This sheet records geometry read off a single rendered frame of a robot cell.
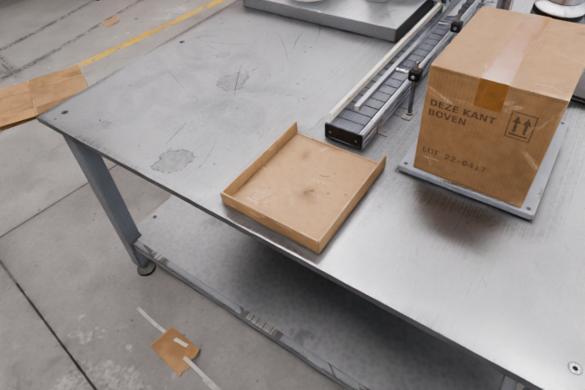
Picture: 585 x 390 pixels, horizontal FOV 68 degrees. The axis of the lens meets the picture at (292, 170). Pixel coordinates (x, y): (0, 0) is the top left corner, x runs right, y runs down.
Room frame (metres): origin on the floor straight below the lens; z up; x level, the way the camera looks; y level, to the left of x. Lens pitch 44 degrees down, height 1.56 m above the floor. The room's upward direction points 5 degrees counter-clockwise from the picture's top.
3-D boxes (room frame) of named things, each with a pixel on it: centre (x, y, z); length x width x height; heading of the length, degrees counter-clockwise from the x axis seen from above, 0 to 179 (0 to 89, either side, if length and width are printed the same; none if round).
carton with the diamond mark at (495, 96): (0.76, -0.47, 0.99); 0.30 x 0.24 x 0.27; 141
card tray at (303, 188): (0.71, -0.03, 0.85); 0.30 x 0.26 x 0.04; 142
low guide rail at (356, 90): (1.29, -0.44, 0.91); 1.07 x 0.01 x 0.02; 142
